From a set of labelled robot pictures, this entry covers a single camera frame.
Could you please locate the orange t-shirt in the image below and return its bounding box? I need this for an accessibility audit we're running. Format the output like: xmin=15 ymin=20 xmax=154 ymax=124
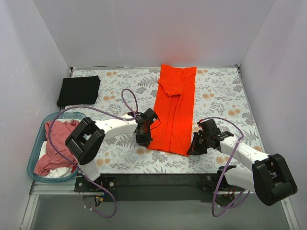
xmin=148 ymin=65 xmax=197 ymax=156

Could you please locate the aluminium frame rail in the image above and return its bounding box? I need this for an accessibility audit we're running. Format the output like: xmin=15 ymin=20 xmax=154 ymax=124
xmin=21 ymin=174 xmax=299 ymax=230

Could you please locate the pink t-shirt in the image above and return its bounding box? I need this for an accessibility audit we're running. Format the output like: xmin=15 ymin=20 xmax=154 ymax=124
xmin=34 ymin=119 xmax=80 ymax=177

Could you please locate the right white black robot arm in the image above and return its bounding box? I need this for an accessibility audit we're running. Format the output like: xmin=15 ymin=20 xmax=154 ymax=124
xmin=187 ymin=119 xmax=298 ymax=206

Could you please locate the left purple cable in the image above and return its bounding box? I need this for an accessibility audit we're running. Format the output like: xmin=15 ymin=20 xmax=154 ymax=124
xmin=47 ymin=88 xmax=140 ymax=219

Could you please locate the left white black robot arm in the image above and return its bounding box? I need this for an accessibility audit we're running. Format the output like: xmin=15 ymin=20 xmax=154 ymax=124
xmin=65 ymin=108 xmax=158 ymax=192

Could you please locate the translucent blue laundry basket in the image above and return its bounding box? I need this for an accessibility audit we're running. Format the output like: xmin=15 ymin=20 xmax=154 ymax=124
xmin=27 ymin=112 xmax=85 ymax=183

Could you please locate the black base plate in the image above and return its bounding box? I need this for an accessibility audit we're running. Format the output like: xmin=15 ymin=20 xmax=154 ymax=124
xmin=74 ymin=173 xmax=218 ymax=203

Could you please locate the floral patterned table mat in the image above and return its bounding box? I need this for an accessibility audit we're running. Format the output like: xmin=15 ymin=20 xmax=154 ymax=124
xmin=73 ymin=68 xmax=263 ymax=174

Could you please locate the folded black t-shirt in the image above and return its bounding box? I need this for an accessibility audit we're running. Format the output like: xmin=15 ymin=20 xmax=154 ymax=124
xmin=57 ymin=75 xmax=100 ymax=107

